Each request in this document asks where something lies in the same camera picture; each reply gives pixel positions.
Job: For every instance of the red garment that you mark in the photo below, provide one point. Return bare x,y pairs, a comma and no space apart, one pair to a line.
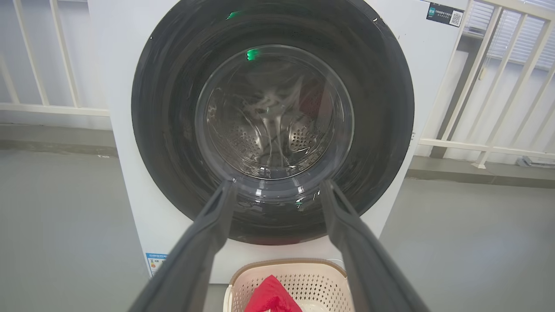
273,297

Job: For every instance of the black QR code sticker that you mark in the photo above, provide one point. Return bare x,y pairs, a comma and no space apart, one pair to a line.
444,14

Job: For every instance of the cream basket with brown rim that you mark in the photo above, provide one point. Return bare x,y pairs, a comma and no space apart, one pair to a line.
321,286

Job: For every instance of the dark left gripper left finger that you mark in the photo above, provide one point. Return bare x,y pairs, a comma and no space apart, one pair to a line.
190,260

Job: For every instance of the white window blinds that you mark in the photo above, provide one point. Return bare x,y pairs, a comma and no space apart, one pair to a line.
533,43

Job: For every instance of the washing machine glass door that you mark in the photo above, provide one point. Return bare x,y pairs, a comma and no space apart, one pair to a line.
164,130

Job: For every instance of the white front-load washing machine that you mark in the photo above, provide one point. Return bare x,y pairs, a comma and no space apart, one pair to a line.
121,65

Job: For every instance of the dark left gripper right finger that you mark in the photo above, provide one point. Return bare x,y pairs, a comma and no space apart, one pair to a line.
368,268

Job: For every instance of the white metal railing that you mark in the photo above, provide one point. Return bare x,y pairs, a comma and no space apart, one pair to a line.
472,146
43,108

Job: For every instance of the stainless steel washer drum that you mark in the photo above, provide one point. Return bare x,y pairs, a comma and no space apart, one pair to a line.
243,138

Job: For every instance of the blue energy label sticker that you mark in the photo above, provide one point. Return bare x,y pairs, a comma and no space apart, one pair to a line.
155,263

